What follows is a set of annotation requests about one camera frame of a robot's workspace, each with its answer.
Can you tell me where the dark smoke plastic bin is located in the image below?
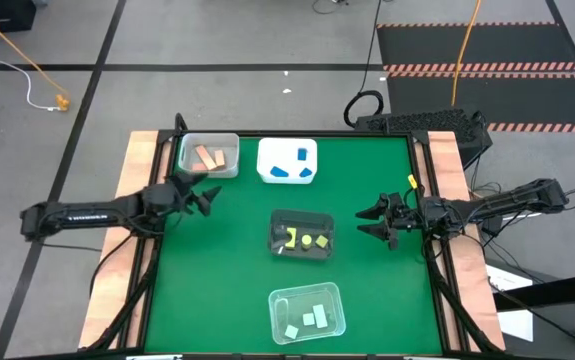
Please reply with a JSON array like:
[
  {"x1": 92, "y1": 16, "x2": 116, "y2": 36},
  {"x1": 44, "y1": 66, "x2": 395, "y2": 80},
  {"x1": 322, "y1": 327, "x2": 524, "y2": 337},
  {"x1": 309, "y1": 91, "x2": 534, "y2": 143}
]
[{"x1": 268, "y1": 209, "x2": 337, "y2": 261}]

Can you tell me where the black cable with coil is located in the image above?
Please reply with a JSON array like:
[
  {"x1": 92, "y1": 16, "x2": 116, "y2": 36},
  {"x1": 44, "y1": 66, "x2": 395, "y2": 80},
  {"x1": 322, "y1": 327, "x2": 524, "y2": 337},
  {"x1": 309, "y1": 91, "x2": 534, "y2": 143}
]
[{"x1": 342, "y1": 0, "x2": 386, "y2": 129}]

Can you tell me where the long wooden block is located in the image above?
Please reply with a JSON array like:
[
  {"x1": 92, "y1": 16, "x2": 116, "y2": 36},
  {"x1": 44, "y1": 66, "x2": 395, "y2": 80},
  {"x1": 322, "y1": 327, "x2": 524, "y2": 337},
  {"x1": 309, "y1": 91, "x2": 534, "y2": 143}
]
[{"x1": 194, "y1": 144, "x2": 218, "y2": 172}]

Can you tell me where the white floor cable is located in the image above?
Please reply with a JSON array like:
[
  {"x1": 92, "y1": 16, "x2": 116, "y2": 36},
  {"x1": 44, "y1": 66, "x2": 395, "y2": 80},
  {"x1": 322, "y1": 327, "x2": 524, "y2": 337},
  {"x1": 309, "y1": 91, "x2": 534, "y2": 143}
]
[{"x1": 0, "y1": 0, "x2": 61, "y2": 112}]

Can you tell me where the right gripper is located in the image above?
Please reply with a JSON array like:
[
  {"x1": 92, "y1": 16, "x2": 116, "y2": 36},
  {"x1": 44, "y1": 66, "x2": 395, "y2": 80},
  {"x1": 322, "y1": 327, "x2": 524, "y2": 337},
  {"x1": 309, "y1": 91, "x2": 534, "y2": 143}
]
[{"x1": 355, "y1": 192, "x2": 424, "y2": 250}]

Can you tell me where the yellow hanging cable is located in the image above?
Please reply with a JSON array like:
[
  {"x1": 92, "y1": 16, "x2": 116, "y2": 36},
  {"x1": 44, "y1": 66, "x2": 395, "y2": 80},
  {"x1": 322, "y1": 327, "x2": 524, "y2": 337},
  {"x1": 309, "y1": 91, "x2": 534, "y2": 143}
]
[{"x1": 450, "y1": 0, "x2": 483, "y2": 107}]

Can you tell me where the frosted clear plastic bin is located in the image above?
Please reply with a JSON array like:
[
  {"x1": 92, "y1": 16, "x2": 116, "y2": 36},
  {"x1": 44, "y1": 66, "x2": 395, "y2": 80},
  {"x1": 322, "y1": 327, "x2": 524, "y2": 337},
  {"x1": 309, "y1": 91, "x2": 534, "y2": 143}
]
[{"x1": 177, "y1": 131, "x2": 242, "y2": 180}]

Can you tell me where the green table mat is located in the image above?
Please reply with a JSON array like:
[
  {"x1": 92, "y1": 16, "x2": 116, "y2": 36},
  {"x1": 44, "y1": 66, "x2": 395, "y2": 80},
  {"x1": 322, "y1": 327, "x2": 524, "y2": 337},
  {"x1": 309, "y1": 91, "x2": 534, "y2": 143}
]
[{"x1": 145, "y1": 135, "x2": 443, "y2": 354}]

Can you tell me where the black hazard-striped floor mat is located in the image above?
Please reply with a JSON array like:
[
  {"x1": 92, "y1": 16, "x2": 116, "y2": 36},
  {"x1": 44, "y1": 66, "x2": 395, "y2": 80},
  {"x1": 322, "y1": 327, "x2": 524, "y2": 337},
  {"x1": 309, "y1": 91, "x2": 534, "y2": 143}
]
[
  {"x1": 384, "y1": 69, "x2": 575, "y2": 134},
  {"x1": 375, "y1": 21, "x2": 575, "y2": 72}
]

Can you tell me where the orange cable with plug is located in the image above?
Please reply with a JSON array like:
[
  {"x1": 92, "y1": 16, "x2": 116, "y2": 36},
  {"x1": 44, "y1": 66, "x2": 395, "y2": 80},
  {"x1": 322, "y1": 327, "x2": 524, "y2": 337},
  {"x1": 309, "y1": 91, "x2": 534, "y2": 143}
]
[{"x1": 0, "y1": 3, "x2": 71, "y2": 112}]

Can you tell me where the black beam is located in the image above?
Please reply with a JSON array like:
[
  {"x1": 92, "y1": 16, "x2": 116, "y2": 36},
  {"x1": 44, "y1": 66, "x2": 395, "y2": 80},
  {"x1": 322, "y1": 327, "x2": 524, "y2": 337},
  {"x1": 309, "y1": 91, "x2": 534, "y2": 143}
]
[{"x1": 492, "y1": 271, "x2": 575, "y2": 312}]

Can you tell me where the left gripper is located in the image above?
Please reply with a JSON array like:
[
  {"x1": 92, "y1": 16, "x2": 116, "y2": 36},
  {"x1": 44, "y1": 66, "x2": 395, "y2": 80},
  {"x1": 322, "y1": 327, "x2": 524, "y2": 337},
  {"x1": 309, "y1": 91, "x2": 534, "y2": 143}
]
[{"x1": 159, "y1": 173, "x2": 223, "y2": 217}]

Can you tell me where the black table frame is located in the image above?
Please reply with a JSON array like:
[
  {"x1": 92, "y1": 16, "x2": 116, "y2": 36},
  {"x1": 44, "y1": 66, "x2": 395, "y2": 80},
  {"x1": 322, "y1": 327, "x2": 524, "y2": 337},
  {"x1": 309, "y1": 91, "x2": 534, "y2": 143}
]
[{"x1": 84, "y1": 112, "x2": 503, "y2": 360}]

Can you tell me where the white plastic bin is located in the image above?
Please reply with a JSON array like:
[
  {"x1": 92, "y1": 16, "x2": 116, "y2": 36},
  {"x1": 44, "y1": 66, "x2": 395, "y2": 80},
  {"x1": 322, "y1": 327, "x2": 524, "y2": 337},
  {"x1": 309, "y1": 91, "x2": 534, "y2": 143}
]
[{"x1": 256, "y1": 137, "x2": 319, "y2": 186}]

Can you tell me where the white sheet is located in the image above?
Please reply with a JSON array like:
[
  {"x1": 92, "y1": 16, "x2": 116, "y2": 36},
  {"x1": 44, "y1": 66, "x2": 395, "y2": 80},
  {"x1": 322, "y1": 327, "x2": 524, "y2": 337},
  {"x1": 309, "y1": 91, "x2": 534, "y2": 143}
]
[{"x1": 486, "y1": 263, "x2": 536, "y2": 342}]

